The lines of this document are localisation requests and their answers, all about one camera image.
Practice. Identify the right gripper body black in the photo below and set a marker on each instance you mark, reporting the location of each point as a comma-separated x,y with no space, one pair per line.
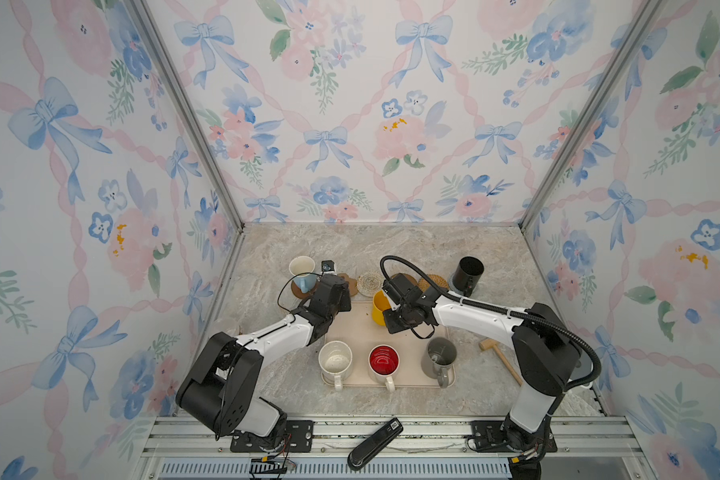
397,321

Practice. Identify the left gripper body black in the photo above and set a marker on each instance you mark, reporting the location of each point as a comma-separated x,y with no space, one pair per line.
344,305

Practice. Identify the wicker rattan coaster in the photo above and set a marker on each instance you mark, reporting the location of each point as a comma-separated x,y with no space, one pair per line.
424,284

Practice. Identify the yellow mug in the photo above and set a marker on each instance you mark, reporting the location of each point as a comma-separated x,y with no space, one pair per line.
380,304

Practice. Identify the multicolour woven rope coaster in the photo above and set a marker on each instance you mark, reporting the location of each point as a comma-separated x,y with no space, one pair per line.
369,283

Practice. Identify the light blue mug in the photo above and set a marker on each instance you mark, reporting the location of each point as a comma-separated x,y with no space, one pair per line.
303,272

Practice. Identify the grey mug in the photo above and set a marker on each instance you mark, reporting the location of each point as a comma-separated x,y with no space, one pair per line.
438,359

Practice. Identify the black mug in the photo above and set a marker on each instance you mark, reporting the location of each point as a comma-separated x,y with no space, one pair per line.
466,276

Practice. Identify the cork paw print coaster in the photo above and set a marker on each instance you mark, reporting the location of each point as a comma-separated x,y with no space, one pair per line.
352,284

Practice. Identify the plain round wooden coaster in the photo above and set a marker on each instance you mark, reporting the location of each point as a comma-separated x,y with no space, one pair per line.
410,278

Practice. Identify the scratched dark wooden coaster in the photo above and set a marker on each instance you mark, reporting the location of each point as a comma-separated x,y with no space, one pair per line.
298,293

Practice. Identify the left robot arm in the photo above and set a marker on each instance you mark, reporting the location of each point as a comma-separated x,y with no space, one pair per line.
219,388

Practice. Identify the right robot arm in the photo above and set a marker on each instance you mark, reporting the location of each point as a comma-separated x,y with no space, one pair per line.
551,358

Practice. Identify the red interior white mug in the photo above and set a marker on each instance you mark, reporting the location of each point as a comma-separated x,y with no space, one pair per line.
383,364

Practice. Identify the beige serving tray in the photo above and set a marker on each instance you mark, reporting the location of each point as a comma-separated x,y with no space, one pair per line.
361,334

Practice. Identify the wooden mallet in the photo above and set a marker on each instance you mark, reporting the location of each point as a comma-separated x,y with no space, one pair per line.
493,345

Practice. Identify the black handheld device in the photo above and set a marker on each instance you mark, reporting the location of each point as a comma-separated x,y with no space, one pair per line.
369,448

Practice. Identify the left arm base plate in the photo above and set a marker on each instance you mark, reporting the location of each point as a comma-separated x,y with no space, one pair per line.
294,436

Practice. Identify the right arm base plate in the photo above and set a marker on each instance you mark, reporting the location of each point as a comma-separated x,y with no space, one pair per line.
486,435

